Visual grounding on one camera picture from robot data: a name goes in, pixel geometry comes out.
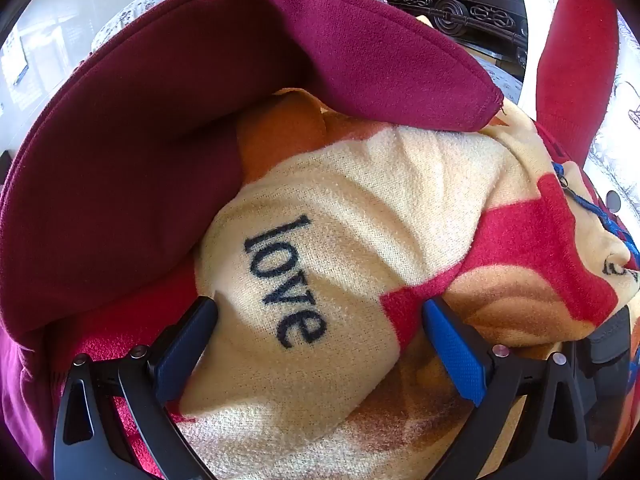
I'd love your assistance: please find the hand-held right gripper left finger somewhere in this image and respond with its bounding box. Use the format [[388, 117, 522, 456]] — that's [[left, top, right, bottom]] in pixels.
[[52, 296, 219, 480]]

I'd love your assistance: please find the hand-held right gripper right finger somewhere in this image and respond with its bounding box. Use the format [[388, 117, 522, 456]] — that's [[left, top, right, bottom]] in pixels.
[[421, 295, 601, 480]]

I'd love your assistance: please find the maroon fleece garment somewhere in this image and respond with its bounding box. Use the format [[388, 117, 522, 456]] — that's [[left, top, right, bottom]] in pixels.
[[0, 0, 505, 480]]

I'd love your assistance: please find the black plastic object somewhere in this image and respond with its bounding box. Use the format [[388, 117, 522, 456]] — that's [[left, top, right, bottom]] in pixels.
[[575, 307, 633, 461]]

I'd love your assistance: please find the printed fleece blanket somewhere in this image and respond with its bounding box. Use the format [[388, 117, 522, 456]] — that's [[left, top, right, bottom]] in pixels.
[[50, 87, 640, 480]]

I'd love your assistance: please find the red cloth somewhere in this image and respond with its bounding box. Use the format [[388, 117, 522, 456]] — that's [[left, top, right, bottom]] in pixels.
[[532, 0, 621, 161]]

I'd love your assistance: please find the blue cord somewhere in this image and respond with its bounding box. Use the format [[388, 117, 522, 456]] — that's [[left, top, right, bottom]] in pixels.
[[552, 160, 640, 266]]

